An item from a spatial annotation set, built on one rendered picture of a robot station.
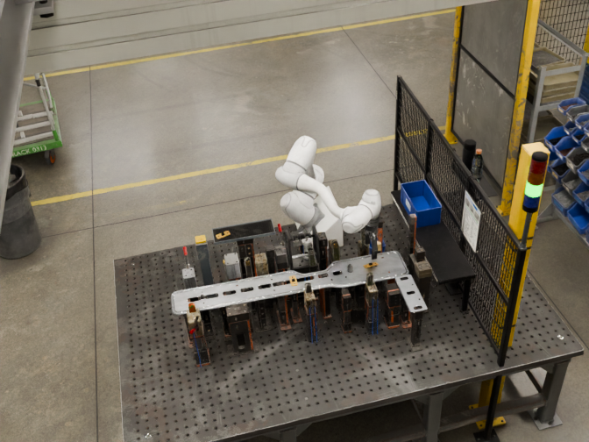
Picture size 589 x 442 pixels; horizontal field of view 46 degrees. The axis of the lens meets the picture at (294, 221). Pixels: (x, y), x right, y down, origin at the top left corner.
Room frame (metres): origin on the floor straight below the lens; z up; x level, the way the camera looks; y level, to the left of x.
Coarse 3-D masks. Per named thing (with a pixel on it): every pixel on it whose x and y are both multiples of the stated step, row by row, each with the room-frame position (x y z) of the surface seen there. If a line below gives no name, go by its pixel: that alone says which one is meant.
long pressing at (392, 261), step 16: (368, 256) 3.08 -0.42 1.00; (384, 256) 3.07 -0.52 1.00; (400, 256) 3.06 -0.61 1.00; (288, 272) 3.00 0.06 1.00; (320, 272) 2.97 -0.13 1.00; (352, 272) 2.96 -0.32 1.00; (368, 272) 2.94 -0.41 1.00; (384, 272) 2.93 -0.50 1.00; (400, 272) 2.92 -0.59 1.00; (208, 288) 2.92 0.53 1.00; (224, 288) 2.91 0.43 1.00; (240, 288) 2.90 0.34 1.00; (256, 288) 2.89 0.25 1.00; (272, 288) 2.88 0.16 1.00; (288, 288) 2.87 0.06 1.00; (304, 288) 2.86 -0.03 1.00; (320, 288) 2.85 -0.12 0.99; (176, 304) 2.80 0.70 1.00; (208, 304) 2.78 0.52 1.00; (224, 304) 2.78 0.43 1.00
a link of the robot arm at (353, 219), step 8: (304, 176) 3.27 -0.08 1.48; (296, 184) 3.25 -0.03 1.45; (304, 184) 3.23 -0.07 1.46; (312, 184) 3.21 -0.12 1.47; (320, 184) 3.20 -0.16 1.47; (320, 192) 3.14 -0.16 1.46; (328, 192) 3.12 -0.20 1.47; (328, 200) 3.04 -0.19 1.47; (328, 208) 3.00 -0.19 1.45; (336, 208) 2.96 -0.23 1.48; (352, 208) 2.91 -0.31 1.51; (360, 208) 2.90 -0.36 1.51; (336, 216) 2.93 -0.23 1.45; (344, 216) 2.87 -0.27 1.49; (352, 216) 2.84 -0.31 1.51; (360, 216) 2.84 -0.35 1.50; (368, 216) 2.87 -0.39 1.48; (344, 224) 2.81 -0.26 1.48; (352, 224) 2.80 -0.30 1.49; (360, 224) 2.81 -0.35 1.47; (352, 232) 2.80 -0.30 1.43
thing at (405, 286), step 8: (400, 280) 2.86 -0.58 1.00; (408, 280) 2.85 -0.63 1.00; (400, 288) 2.79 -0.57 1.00; (408, 288) 2.79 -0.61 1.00; (416, 288) 2.78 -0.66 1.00; (408, 296) 2.72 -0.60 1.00; (416, 296) 2.72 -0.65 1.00; (408, 304) 2.66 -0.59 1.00; (416, 304) 2.66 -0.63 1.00; (424, 304) 2.65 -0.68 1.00
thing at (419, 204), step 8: (408, 184) 3.58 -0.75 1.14; (416, 184) 3.59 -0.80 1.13; (424, 184) 3.58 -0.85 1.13; (408, 192) 3.58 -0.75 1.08; (416, 192) 3.59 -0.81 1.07; (424, 192) 3.58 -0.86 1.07; (432, 192) 3.45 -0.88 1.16; (408, 200) 3.42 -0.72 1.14; (416, 200) 3.55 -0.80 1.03; (424, 200) 3.55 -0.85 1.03; (432, 200) 3.44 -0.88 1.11; (408, 208) 3.41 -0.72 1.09; (416, 208) 3.47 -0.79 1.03; (424, 208) 3.46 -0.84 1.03; (432, 208) 3.30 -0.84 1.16; (440, 208) 3.30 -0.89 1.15; (416, 216) 3.28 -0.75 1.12; (424, 216) 3.29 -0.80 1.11; (432, 216) 3.29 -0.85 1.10; (440, 216) 3.30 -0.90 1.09; (416, 224) 3.28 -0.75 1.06; (424, 224) 3.29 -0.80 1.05; (432, 224) 3.29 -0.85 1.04
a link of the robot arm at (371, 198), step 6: (366, 192) 2.98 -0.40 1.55; (372, 192) 2.98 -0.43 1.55; (378, 192) 2.99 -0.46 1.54; (366, 198) 2.95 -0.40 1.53; (372, 198) 2.94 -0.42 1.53; (378, 198) 2.95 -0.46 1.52; (360, 204) 2.94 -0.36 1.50; (366, 204) 2.93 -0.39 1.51; (372, 204) 2.93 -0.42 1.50; (378, 204) 2.95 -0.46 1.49; (372, 210) 2.91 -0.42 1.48; (378, 210) 2.94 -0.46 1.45; (372, 216) 2.90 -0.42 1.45; (378, 216) 2.96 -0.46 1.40
